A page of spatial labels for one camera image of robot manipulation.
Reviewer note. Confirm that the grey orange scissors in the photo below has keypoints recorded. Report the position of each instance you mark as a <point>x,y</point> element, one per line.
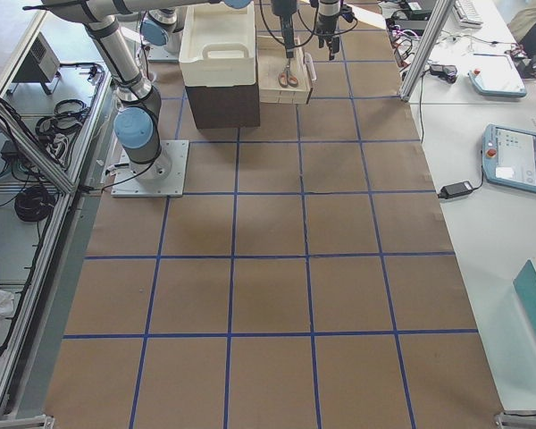
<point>286,78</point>

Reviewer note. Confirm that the blue teach pendant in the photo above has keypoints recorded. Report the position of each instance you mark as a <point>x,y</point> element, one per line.
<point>509,157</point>
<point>496,76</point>

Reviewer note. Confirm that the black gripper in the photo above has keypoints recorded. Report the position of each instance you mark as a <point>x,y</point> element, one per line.
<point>282,9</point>
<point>327,11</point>

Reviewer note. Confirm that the white drawer handle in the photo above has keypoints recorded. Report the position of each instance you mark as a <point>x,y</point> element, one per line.
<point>310,67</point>

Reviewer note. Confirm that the small black power brick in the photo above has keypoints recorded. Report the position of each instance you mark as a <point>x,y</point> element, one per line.
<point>456,190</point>

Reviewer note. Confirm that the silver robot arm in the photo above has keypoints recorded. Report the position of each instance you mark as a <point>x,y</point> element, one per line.
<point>333,2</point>
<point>137,125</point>

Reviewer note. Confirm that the dark brown wooden cabinet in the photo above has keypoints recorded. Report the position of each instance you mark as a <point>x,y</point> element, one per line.
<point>225,107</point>

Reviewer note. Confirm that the aluminium frame post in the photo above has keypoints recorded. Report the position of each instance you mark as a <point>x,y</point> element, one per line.
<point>434,26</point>

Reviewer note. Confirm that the light wooden drawer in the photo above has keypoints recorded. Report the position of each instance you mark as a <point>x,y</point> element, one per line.
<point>271,59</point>

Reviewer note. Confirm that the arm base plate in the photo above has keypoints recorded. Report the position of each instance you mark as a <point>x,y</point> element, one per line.
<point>166,177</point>

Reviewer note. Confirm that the grey electronics box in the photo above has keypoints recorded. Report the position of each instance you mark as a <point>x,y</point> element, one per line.
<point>41,65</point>

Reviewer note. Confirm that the white plastic tray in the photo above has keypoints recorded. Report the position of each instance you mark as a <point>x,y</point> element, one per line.
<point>218,46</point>

